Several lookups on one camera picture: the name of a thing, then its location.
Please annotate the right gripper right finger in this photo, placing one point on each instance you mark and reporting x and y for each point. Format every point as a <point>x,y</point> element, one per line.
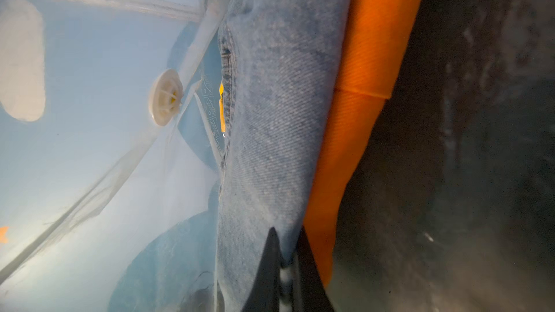
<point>308,290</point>

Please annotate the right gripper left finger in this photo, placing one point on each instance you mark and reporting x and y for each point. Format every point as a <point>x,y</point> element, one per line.
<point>265,293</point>

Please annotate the light blue jeans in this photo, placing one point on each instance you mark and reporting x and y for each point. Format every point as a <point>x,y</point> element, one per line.
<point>280,60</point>

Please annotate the clear plastic vacuum bag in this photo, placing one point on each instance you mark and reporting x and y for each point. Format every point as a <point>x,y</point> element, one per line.
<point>451,207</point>

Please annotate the white bag vacuum valve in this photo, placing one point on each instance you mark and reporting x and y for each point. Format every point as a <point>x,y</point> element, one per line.
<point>165,97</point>

